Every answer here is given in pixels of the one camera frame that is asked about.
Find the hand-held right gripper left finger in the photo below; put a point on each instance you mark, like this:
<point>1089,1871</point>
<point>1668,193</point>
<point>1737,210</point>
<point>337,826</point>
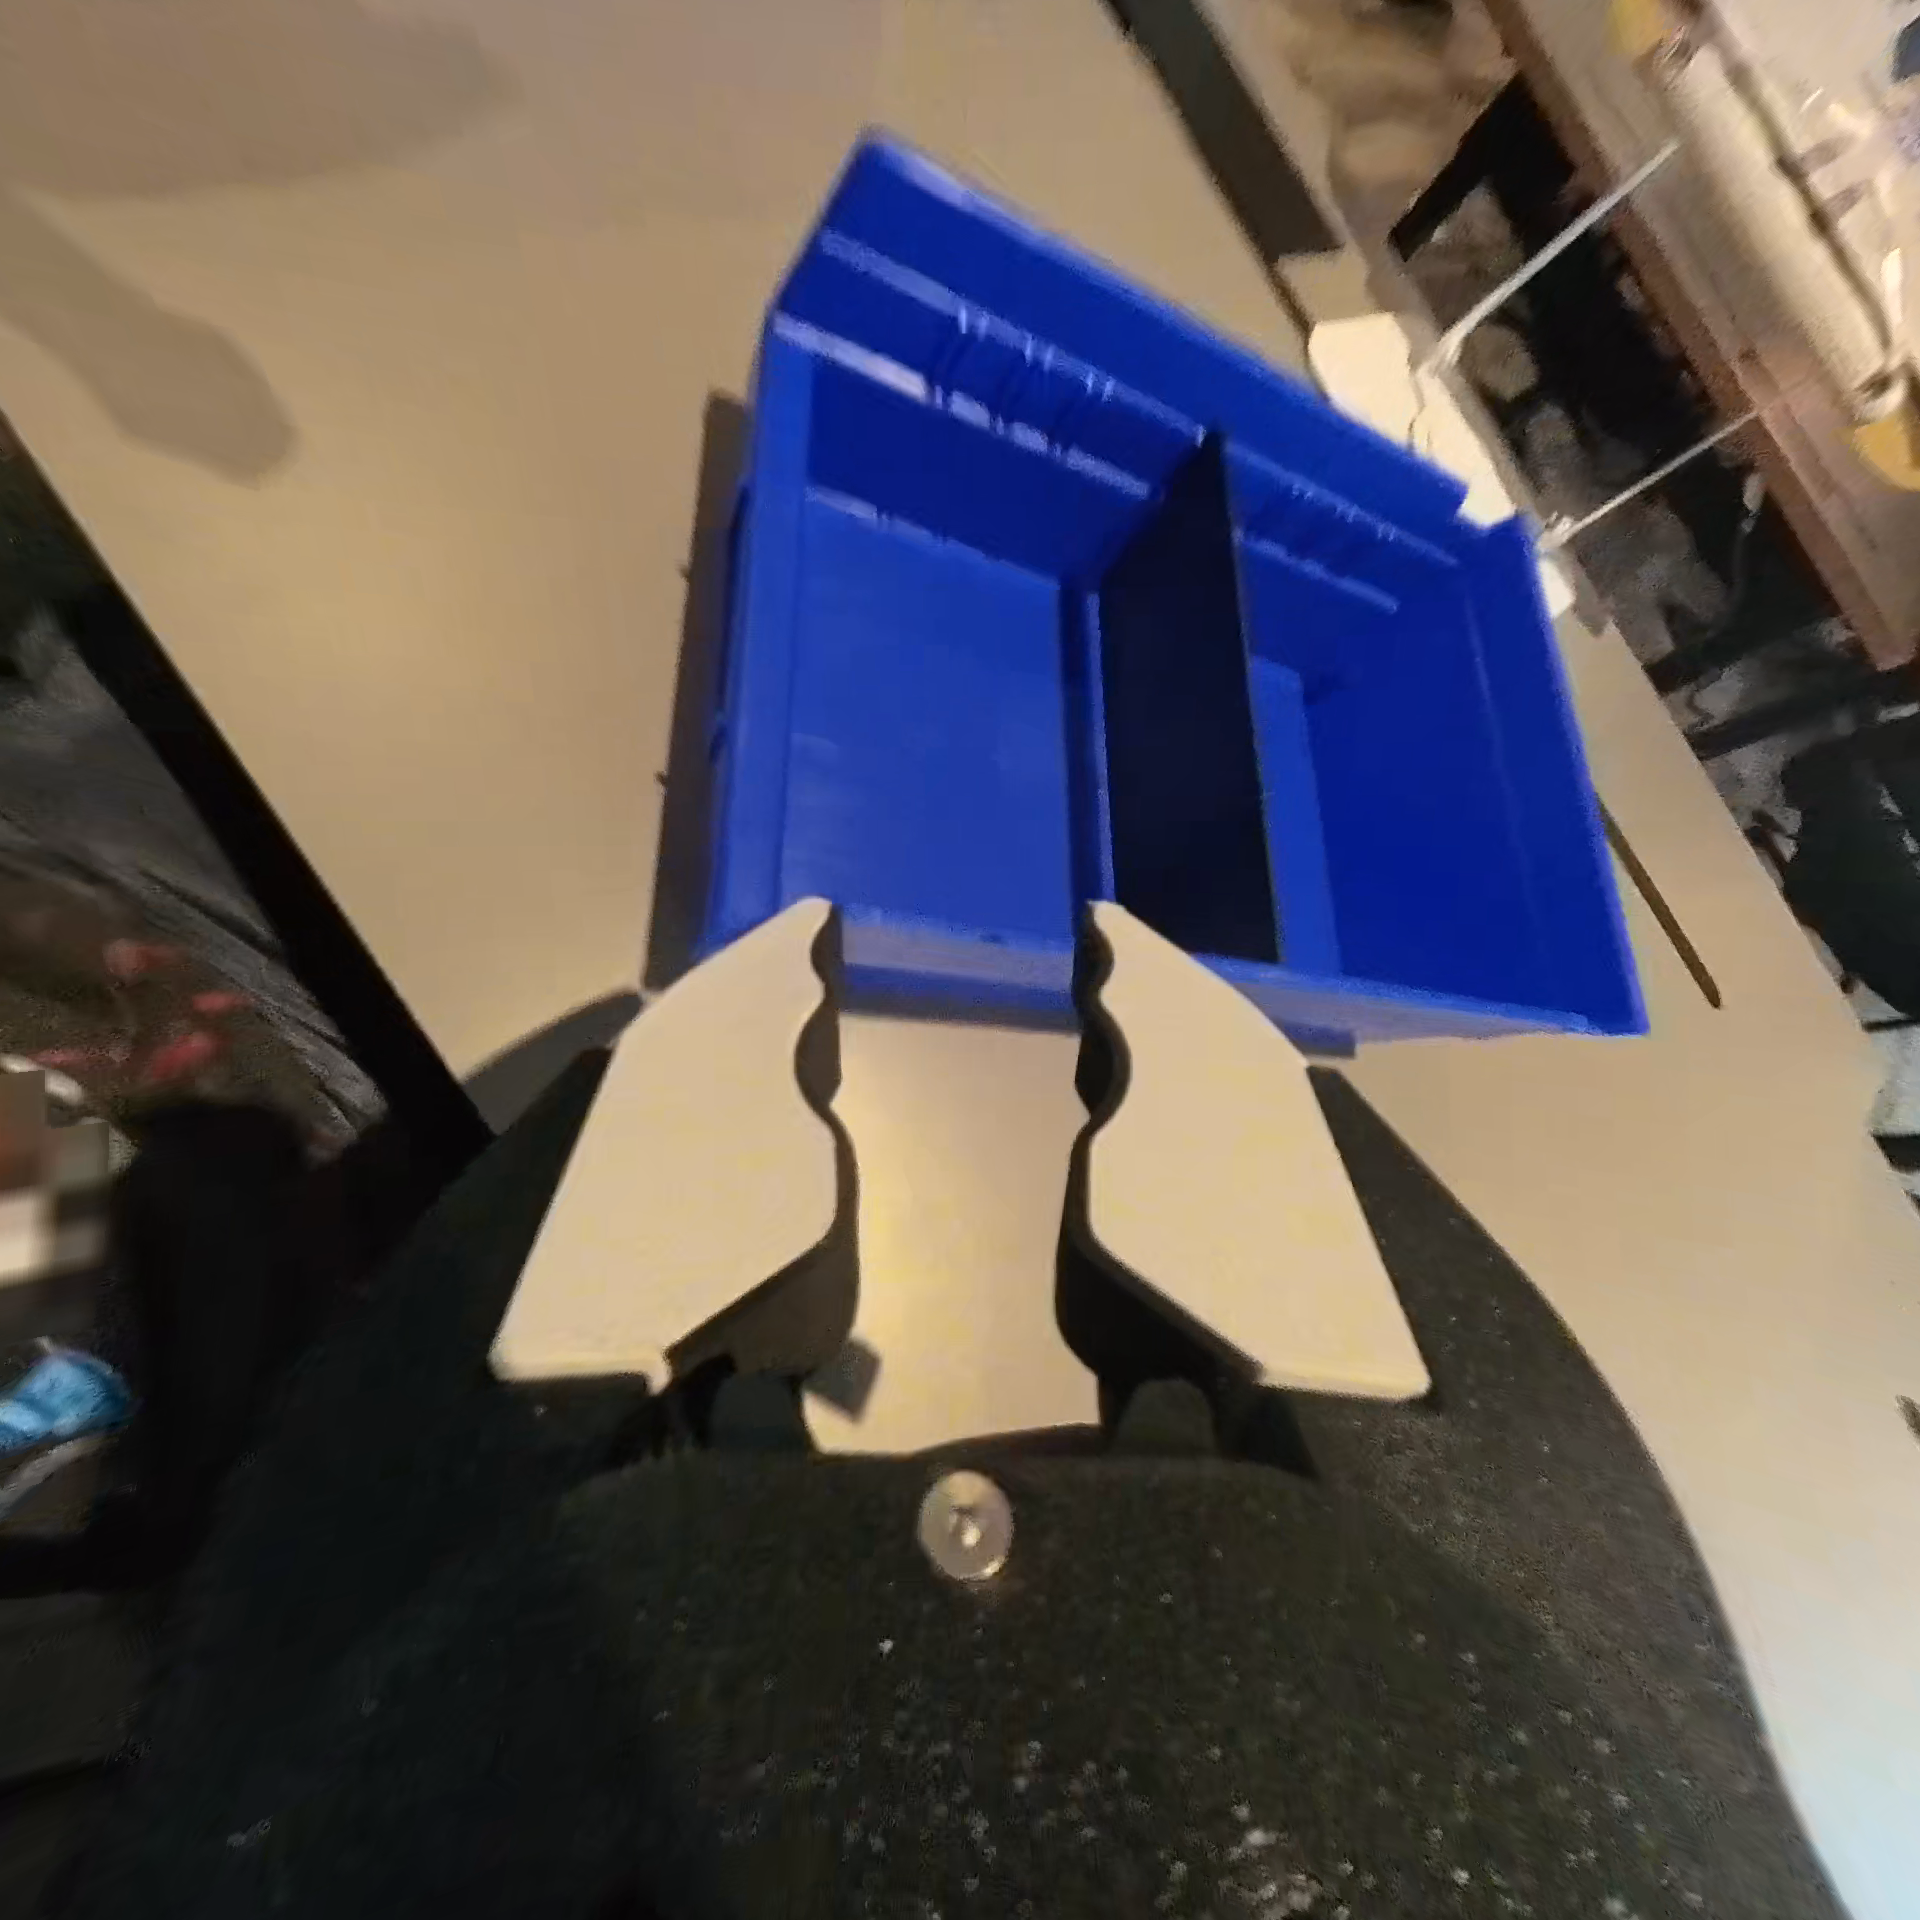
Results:
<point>674,1184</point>

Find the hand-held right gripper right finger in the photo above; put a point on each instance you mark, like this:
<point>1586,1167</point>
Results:
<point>1244,1201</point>

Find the blue bin with divider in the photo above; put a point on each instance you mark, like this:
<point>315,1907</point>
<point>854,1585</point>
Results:
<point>930,705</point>

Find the black bin divider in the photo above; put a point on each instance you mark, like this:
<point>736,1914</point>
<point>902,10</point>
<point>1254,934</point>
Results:
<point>1184,721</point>

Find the white document stand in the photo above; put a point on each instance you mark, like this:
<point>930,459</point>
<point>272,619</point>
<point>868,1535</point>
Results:
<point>1358,376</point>

